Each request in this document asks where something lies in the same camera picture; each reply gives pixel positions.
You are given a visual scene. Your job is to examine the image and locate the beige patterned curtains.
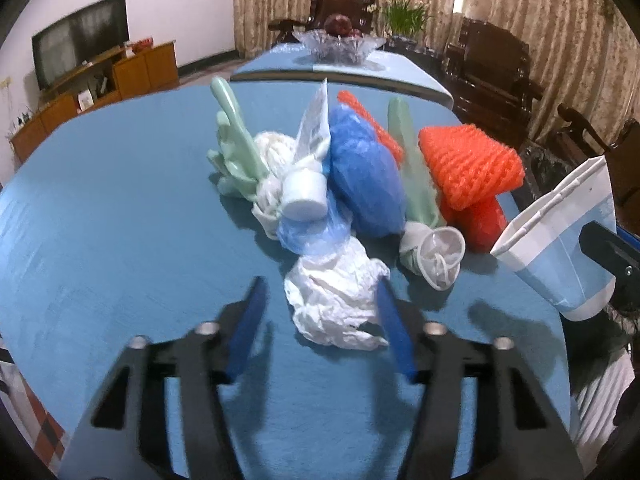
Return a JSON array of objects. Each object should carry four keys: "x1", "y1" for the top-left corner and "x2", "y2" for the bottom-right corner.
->
[{"x1": 234, "y1": 0, "x2": 640, "y2": 151}]

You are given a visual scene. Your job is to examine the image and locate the dark wooden armchair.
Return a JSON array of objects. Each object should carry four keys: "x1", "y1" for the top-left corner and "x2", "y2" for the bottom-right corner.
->
[
  {"x1": 442, "y1": 16, "x2": 546, "y2": 128},
  {"x1": 268, "y1": 0, "x2": 378, "y2": 51}
]

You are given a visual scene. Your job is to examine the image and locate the white plastic bag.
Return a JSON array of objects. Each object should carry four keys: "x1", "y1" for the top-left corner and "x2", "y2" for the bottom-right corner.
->
[{"x1": 284, "y1": 237, "x2": 392, "y2": 351}]

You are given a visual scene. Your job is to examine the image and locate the blue and white paper cup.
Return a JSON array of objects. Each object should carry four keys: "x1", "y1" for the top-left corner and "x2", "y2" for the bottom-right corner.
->
[{"x1": 490, "y1": 156, "x2": 618, "y2": 322}]

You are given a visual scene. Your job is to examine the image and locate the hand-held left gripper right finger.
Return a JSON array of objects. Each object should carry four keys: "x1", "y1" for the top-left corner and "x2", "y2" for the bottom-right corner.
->
[{"x1": 375, "y1": 279, "x2": 586, "y2": 480}]

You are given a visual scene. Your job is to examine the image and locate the black flat television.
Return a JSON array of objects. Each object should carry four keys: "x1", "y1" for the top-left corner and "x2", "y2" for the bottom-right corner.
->
[{"x1": 31, "y1": 0, "x2": 128, "y2": 92}]

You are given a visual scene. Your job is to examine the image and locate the wooden television cabinet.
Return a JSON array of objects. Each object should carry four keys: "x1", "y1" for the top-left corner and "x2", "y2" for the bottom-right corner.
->
[{"x1": 9, "y1": 41, "x2": 180, "y2": 166}]

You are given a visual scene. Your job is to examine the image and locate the green rubber glove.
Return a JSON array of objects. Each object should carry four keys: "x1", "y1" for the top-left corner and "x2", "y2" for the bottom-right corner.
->
[
  {"x1": 387, "y1": 97, "x2": 466, "y2": 292},
  {"x1": 207, "y1": 77, "x2": 271, "y2": 201}
]

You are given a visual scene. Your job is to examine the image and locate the green potted plant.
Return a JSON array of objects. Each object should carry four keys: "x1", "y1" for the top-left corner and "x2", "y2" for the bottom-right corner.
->
[{"x1": 381, "y1": 0, "x2": 433, "y2": 48}]

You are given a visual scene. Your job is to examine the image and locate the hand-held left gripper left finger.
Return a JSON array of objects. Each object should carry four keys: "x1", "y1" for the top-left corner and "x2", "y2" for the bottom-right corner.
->
[{"x1": 60, "y1": 276, "x2": 271, "y2": 480}]

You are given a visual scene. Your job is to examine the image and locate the large dark red apple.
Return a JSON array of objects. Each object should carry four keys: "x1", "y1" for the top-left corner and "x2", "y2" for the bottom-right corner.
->
[{"x1": 324, "y1": 15, "x2": 353, "y2": 37}]

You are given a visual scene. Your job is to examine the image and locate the clear plastic bag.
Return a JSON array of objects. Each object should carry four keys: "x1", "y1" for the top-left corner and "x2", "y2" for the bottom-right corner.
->
[{"x1": 295, "y1": 79, "x2": 332, "y2": 171}]

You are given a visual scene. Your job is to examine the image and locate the white crumpled tissue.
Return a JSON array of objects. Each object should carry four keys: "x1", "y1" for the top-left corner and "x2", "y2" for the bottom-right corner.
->
[{"x1": 252, "y1": 131, "x2": 301, "y2": 226}]

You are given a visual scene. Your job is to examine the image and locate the glass fruit bowl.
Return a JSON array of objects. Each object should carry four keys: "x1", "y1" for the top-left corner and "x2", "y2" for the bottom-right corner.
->
[{"x1": 292, "y1": 29, "x2": 387, "y2": 66}]

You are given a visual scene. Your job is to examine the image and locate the table with blue cloth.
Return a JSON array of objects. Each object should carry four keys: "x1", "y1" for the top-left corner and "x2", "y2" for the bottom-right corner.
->
[{"x1": 230, "y1": 42, "x2": 453, "y2": 111}]

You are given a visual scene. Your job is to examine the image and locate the dark side table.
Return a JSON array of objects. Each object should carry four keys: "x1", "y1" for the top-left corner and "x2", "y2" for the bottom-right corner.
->
[{"x1": 385, "y1": 42, "x2": 446, "y2": 81}]

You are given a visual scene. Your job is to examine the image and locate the light blue plastic bag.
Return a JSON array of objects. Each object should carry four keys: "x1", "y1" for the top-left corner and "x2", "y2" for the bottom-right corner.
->
[{"x1": 276, "y1": 195, "x2": 356, "y2": 257}]

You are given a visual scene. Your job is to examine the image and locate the dark wooden brown sofa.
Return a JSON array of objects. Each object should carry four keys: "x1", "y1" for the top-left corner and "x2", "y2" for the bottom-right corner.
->
[{"x1": 555, "y1": 102, "x2": 640, "y2": 211}]

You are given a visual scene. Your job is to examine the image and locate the blue tablecloth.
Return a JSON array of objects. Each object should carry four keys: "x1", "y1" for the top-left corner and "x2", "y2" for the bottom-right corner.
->
[{"x1": 0, "y1": 80, "x2": 573, "y2": 480}]

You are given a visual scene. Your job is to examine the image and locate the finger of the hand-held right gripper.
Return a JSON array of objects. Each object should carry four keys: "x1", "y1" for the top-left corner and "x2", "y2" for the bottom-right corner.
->
[{"x1": 579, "y1": 220, "x2": 640, "y2": 282}]

